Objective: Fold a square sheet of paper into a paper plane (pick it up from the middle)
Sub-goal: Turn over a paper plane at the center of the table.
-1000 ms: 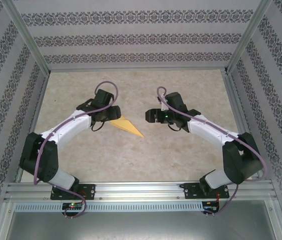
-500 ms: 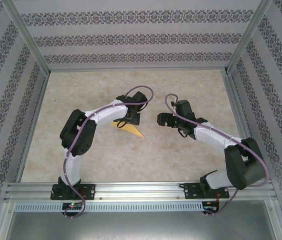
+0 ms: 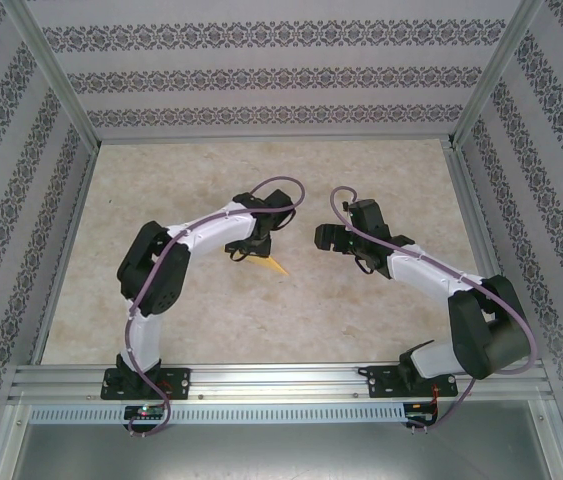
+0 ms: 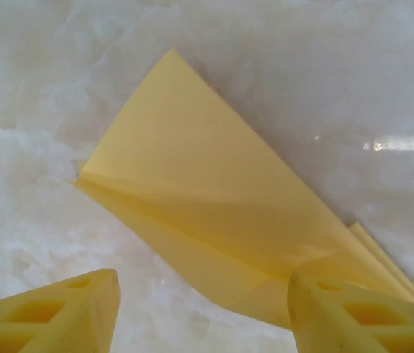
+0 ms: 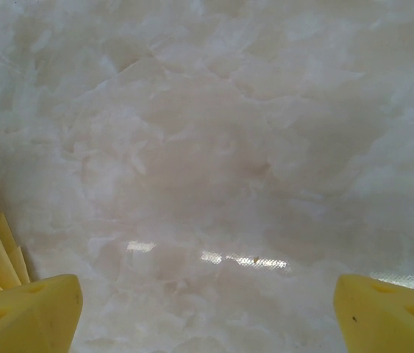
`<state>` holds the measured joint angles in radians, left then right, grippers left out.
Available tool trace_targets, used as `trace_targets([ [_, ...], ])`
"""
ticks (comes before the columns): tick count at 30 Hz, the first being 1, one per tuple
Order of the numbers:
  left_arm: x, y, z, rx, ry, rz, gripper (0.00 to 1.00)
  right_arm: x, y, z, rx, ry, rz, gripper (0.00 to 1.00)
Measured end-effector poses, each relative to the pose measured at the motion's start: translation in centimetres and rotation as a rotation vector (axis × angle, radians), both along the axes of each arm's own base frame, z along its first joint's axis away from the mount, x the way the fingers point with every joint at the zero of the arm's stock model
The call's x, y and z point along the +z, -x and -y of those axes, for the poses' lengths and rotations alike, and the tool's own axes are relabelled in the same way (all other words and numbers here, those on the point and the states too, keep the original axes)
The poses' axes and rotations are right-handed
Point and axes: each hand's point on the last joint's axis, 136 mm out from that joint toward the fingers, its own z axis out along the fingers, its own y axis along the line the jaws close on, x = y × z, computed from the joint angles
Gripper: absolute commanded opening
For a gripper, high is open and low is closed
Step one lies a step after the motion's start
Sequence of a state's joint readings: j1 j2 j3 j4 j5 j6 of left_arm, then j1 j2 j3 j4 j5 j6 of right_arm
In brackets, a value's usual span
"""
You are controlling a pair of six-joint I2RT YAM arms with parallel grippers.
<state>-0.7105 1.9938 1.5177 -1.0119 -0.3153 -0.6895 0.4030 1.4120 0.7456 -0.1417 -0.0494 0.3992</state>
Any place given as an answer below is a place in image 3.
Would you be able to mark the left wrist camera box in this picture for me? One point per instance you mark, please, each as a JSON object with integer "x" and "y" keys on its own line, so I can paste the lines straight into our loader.
{"x": 278, "y": 200}

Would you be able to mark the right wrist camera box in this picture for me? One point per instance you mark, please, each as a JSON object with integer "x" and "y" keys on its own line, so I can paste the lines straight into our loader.
{"x": 367, "y": 216}

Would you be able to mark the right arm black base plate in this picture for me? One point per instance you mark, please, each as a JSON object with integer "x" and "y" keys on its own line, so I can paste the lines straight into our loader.
{"x": 381, "y": 382}

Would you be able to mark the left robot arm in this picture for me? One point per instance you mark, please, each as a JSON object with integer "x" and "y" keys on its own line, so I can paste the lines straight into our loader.
{"x": 216, "y": 235}

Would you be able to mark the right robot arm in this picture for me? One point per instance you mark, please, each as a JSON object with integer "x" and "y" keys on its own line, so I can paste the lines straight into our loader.
{"x": 426, "y": 277}

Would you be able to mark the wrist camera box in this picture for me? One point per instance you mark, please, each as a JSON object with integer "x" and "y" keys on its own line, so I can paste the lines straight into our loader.
{"x": 278, "y": 200}
{"x": 367, "y": 216}

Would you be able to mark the yellow square paper sheet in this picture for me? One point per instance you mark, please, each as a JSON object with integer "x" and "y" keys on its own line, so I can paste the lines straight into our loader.
{"x": 273, "y": 265}

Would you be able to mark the right aluminium frame post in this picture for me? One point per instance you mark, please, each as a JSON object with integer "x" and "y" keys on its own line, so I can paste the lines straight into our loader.
{"x": 496, "y": 70}

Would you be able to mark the left aluminium frame post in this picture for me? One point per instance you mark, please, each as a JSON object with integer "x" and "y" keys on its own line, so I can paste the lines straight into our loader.
{"x": 56, "y": 65}

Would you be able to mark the aluminium mounting rail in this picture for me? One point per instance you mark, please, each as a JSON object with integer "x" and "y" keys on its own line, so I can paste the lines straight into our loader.
{"x": 281, "y": 382}

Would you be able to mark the right aluminium side rail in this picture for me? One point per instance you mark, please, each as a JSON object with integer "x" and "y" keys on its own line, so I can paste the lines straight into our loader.
{"x": 483, "y": 250}

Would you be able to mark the grey sheet metal tray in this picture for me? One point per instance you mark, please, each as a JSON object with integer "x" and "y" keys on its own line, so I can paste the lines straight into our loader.
{"x": 281, "y": 455}

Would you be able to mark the aluminium frame post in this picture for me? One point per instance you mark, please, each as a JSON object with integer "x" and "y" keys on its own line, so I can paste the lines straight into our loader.
{"x": 496, "y": 70}
{"x": 56, "y": 65}

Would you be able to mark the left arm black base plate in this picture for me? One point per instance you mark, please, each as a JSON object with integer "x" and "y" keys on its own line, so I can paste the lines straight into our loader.
{"x": 178, "y": 382}

